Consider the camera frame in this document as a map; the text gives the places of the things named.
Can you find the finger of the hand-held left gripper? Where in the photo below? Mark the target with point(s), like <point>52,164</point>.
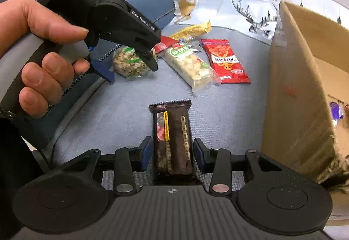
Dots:
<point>105,72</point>
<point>148,61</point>

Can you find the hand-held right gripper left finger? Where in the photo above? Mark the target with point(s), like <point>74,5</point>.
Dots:
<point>144,157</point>

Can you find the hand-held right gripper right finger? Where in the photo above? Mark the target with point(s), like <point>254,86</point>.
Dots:
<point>198,157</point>

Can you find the dark brown snack bar packet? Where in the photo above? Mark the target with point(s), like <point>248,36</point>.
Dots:
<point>174,136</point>

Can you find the red snack packet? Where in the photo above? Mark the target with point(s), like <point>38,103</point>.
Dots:
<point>223,60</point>

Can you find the cardboard box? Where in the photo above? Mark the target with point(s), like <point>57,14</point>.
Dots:
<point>294,92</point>

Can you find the person's left hand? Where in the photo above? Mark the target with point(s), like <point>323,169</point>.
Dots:
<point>35,19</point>

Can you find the round seed snack packet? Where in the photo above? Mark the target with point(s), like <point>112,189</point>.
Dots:
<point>128,63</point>

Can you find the small dark red packet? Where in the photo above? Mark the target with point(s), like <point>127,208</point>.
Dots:
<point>165,43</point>

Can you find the clear nut packet green label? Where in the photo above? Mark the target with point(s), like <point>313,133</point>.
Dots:
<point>190,68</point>

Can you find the small silver packet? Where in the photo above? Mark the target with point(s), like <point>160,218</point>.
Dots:
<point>195,46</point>

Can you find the yellow snack packet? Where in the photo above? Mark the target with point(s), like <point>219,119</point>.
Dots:
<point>195,29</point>

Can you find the purple wrapper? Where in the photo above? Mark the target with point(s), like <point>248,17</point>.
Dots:
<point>336,110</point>

